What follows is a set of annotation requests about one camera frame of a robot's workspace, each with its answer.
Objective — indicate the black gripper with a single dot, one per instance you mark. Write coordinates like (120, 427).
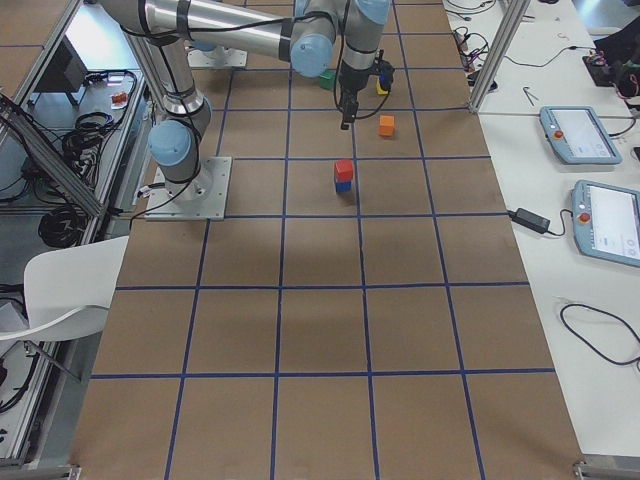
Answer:
(351, 81)

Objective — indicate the red wooden block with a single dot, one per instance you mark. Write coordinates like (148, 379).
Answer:
(343, 170)

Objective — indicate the green wooden block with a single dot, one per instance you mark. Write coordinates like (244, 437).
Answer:
(327, 79)

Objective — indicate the yellow wooden block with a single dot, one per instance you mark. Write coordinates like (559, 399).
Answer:
(381, 90)

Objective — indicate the orange wooden block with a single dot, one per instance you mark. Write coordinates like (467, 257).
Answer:
(386, 128)

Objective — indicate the blue wooden block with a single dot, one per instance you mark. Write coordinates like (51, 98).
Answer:
(342, 185)

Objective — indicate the black power adapter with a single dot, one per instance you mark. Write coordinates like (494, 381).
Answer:
(529, 220)

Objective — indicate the blue teach pendant far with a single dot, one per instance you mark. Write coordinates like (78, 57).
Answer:
(577, 136)

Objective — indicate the blue teach pendant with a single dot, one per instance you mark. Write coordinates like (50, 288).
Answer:
(606, 222)
(577, 136)

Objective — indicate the orange snack packet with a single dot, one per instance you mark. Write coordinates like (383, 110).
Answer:
(119, 100)

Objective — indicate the blue teach pendant near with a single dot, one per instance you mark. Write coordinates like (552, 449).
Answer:
(606, 222)

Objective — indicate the white plastic chair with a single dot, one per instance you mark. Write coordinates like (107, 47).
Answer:
(68, 292)

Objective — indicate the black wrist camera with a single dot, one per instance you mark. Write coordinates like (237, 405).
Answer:
(385, 73)

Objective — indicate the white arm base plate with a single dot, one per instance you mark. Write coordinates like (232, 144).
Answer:
(204, 198)
(217, 59)

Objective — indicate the aluminium frame post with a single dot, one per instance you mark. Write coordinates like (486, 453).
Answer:
(502, 40)

